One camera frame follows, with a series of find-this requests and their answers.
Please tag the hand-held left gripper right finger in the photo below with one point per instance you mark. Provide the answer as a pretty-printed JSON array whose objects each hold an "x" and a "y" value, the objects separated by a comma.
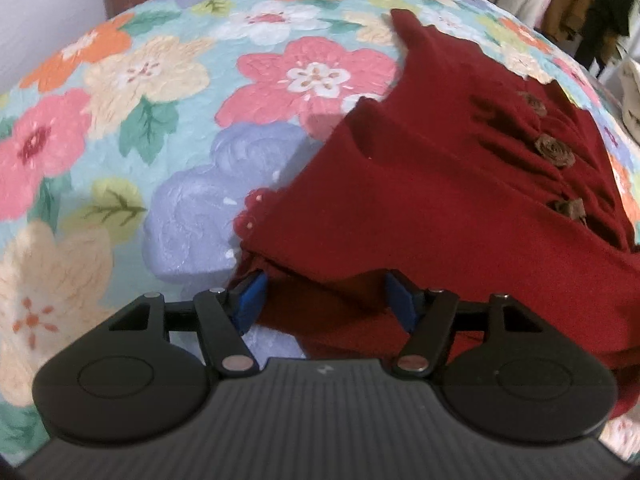
[{"x": 403, "y": 301}]

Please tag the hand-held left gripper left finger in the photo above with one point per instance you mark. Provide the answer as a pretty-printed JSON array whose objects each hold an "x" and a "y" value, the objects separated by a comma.
[{"x": 248, "y": 300}]

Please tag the red cardigan with brown rosettes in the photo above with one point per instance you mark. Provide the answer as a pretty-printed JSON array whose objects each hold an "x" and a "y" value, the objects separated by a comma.
[{"x": 450, "y": 195}]

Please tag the floral bed sheet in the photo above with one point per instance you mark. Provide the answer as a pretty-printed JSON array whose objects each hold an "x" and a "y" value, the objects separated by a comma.
[{"x": 165, "y": 125}]

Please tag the white bag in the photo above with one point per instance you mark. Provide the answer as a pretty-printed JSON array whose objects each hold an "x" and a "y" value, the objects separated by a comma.
[{"x": 629, "y": 95}]

